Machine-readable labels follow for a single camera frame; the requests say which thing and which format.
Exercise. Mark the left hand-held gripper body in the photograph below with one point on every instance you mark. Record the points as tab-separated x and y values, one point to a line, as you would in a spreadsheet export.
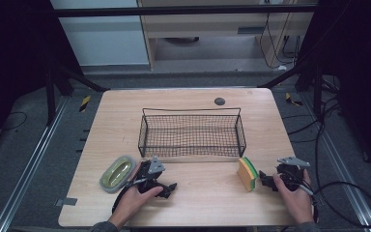
152	174

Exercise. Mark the black metal stand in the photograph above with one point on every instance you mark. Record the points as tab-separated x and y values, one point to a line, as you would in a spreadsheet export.
317	93
50	96

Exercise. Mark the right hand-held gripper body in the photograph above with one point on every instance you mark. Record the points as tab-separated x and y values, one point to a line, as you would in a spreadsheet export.
290	175

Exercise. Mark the black horizontal frame bar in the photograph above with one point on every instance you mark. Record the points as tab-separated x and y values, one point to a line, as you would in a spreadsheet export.
174	11

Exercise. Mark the yellow and green sponge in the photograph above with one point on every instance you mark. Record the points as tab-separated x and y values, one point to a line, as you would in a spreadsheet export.
247	174

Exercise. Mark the grey round table grommet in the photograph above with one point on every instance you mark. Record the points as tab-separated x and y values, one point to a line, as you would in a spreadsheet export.
219	101

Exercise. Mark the person's right hand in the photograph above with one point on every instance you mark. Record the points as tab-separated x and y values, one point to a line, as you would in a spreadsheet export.
294	199

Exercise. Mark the white cabinet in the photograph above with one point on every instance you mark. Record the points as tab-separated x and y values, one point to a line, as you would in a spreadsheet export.
106	42

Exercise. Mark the light wooden desk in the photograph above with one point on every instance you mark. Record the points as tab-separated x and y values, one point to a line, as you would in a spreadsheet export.
206	25

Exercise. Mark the green and grey soap dish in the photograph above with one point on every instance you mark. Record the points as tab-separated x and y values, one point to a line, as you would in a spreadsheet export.
117	174

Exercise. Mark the grey tape strip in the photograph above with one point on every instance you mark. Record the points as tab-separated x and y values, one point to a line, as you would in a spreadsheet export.
66	201

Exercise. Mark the metal floor rail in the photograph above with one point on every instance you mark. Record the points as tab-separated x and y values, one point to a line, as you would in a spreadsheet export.
341	167
29	167

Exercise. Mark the person's left hand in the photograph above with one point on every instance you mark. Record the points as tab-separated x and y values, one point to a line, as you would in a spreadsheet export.
132	199

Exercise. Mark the yellow and black floor tape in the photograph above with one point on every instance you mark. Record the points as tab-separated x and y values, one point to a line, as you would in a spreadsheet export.
84	103
292	100

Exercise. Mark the dark curtain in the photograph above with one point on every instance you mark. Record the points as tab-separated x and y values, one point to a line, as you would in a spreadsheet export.
360	64
13	64

